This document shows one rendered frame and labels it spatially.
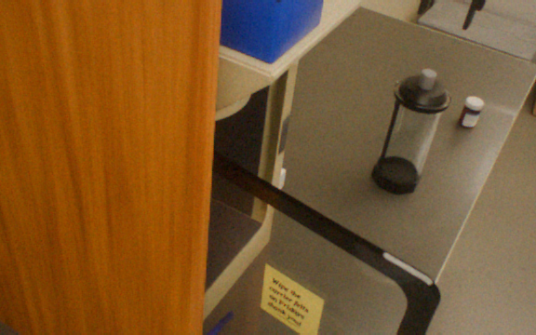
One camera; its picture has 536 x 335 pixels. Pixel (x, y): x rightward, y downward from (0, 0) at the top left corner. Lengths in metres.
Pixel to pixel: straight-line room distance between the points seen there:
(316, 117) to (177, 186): 0.95
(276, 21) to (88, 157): 0.23
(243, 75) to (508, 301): 2.09
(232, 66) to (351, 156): 0.86
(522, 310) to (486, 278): 0.17
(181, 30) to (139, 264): 0.31
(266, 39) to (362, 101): 1.05
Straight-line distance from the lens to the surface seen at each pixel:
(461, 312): 2.44
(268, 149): 1.04
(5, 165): 0.77
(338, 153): 1.41
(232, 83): 0.58
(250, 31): 0.56
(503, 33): 3.60
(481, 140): 1.58
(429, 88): 1.23
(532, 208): 3.00
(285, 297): 0.70
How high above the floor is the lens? 1.80
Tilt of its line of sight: 41 degrees down
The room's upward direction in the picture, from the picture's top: 8 degrees clockwise
